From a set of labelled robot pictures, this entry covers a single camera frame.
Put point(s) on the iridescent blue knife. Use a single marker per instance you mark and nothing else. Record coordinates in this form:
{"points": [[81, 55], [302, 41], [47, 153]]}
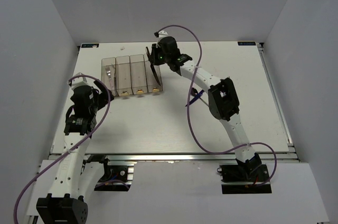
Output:
{"points": [[194, 99]]}

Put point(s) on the black knife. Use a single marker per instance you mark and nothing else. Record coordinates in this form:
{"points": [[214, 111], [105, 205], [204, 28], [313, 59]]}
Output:
{"points": [[155, 73]]}

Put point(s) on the blue label sticker left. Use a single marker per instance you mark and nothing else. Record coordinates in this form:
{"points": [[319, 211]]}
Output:
{"points": [[89, 45]]}

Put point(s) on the aluminium table edge rail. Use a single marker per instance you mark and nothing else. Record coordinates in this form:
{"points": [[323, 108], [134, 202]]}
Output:
{"points": [[265, 157]]}

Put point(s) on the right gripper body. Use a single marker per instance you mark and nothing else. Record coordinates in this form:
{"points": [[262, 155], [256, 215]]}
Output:
{"points": [[158, 56]]}

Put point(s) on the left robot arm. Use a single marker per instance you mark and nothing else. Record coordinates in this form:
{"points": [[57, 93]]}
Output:
{"points": [[66, 199]]}

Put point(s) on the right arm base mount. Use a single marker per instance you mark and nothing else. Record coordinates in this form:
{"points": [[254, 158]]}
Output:
{"points": [[235, 181]]}

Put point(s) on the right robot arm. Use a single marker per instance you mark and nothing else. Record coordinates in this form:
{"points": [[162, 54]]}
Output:
{"points": [[223, 101]]}

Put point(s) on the smoky clear container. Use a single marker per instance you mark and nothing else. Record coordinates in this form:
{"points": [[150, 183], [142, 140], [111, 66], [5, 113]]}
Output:
{"points": [[138, 74], [152, 84], [123, 76], [104, 78]]}

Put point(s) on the fork with pink handle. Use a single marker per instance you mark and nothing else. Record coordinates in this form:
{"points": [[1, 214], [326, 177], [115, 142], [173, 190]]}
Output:
{"points": [[109, 75]]}

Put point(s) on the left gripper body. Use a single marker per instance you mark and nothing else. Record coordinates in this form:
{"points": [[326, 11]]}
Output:
{"points": [[96, 102]]}

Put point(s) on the blue label sticker right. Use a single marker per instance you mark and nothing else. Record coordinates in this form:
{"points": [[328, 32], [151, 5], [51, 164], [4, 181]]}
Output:
{"points": [[246, 43]]}

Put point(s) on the blue label sticker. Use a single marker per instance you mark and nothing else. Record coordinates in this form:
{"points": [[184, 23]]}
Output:
{"points": [[89, 45], [246, 43]]}

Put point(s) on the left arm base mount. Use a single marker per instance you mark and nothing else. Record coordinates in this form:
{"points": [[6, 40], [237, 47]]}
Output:
{"points": [[115, 177]]}

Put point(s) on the white front panel board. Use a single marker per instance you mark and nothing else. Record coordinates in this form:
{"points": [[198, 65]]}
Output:
{"points": [[190, 192]]}

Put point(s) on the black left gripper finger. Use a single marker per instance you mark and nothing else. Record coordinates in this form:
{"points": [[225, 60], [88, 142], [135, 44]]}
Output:
{"points": [[105, 92], [103, 101]]}

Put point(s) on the black spoon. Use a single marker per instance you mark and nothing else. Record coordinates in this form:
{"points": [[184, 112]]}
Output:
{"points": [[194, 92]]}

